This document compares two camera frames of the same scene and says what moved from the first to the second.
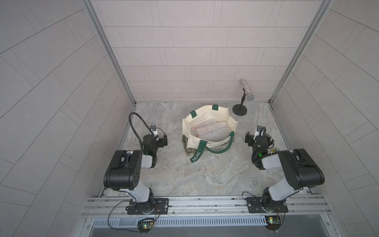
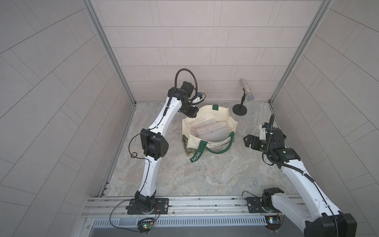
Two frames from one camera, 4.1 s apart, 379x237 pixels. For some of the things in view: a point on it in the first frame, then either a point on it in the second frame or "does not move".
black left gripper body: [159, 143] -> [188, 109]
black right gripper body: [251, 140] does not move
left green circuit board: [145, 225] does not move
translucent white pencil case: [193, 129] does not move
